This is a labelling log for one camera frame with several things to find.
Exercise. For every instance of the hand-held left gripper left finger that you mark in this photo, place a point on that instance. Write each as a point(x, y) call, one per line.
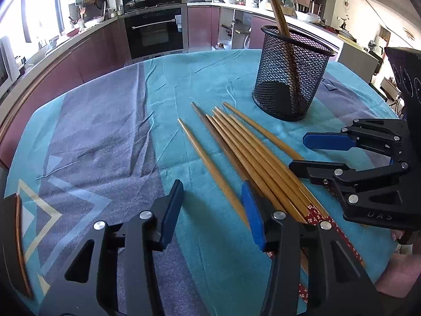
point(171, 214)

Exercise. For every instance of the person's right hand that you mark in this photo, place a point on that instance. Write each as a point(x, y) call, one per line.
point(397, 235)

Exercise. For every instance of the built-in black oven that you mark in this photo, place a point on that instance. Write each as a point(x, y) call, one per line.
point(154, 36)

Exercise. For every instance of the wall clock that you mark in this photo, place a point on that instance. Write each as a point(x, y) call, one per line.
point(347, 3)

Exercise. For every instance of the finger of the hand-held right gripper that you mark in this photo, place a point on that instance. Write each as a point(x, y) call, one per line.
point(315, 171)
point(325, 141)

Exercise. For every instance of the white microwave oven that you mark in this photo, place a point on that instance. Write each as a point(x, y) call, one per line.
point(6, 65)

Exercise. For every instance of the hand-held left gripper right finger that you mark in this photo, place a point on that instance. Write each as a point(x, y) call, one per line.
point(253, 217)

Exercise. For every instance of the kitchen window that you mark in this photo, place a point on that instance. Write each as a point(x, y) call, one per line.
point(42, 6)

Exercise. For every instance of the teal and grey tablecloth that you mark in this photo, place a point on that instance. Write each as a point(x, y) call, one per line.
point(115, 138)

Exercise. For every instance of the black mesh utensil holder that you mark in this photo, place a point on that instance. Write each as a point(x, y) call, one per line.
point(279, 72)

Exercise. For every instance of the white cabinet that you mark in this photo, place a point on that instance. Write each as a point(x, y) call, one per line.
point(357, 61)

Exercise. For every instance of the dark wooden chair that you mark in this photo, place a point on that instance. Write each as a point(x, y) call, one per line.
point(10, 237)

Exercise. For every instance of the pink kitchen cabinets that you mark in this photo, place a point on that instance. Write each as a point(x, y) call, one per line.
point(98, 49)

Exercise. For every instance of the bunch of wooden chopsticks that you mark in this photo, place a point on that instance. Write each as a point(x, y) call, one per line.
point(250, 151)

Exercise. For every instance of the person's right forearm pink sleeve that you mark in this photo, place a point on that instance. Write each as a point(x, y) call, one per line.
point(401, 273)

